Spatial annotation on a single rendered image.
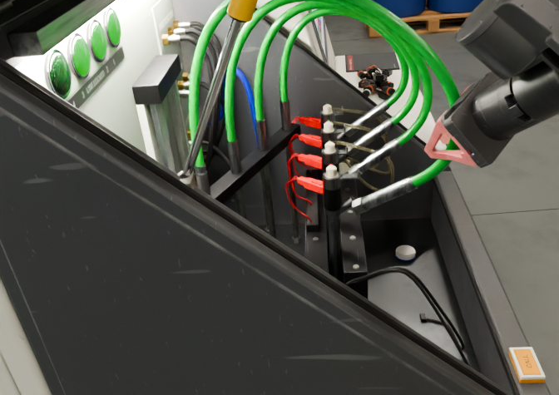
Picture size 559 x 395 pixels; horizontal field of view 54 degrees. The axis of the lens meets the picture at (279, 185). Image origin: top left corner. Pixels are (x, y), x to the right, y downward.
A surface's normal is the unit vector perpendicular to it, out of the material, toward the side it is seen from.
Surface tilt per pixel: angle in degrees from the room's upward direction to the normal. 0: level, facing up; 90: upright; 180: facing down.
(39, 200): 90
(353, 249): 0
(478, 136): 50
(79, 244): 90
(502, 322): 0
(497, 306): 0
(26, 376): 90
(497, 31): 82
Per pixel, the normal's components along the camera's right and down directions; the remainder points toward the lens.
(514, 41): -0.10, 0.39
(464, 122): 0.38, -0.27
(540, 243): -0.08, -0.86
